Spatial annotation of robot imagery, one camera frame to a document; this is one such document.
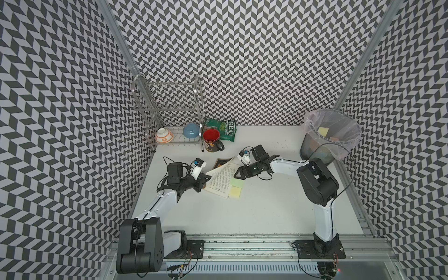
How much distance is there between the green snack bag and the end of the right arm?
0.30 meters

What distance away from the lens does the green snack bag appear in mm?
1134

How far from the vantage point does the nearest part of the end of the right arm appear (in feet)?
2.53
